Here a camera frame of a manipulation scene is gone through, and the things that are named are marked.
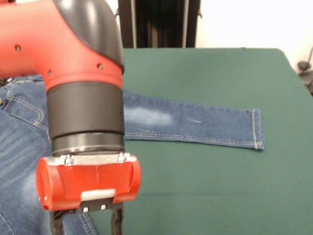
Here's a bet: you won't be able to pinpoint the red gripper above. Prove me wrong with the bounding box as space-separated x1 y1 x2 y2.
36 156 142 235

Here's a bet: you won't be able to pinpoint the blue denim jeans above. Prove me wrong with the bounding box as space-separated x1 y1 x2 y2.
0 75 265 235

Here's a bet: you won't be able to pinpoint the dark green table cloth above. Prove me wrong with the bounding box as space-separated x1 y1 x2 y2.
92 47 313 235

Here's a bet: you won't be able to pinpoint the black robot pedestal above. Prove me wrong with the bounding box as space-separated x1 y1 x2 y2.
114 0 203 48

